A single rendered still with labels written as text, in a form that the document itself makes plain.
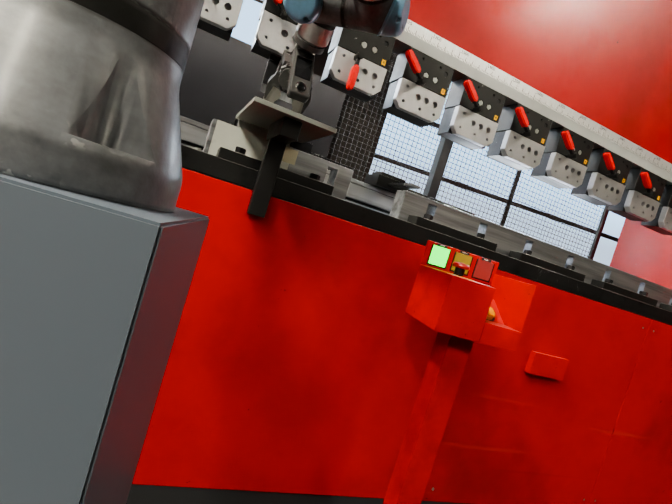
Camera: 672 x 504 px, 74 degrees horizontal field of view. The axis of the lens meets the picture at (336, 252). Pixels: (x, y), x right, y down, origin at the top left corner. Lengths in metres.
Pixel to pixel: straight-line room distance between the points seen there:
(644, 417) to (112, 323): 1.99
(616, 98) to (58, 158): 1.76
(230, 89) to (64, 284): 1.54
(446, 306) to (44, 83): 0.81
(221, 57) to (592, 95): 1.26
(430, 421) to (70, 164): 0.94
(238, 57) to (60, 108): 1.52
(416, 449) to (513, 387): 0.56
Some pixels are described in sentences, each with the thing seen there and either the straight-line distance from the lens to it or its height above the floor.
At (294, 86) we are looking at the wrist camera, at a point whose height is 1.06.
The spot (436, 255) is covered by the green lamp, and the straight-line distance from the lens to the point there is 1.08.
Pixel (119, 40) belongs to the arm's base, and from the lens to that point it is 0.27.
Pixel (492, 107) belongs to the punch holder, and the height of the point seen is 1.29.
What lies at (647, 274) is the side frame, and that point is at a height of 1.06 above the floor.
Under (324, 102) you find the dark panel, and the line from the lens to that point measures 1.80.
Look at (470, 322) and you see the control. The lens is 0.97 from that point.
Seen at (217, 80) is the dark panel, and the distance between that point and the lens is 1.72.
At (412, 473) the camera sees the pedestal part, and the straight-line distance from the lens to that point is 1.11.
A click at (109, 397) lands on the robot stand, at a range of 0.23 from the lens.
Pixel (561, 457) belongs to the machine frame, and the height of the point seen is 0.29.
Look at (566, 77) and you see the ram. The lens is 1.69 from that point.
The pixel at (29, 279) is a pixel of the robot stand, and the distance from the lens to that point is 0.22.
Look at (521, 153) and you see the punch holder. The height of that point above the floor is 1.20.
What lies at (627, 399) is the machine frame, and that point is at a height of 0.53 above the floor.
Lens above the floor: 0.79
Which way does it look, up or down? 2 degrees down
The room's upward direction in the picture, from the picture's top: 17 degrees clockwise
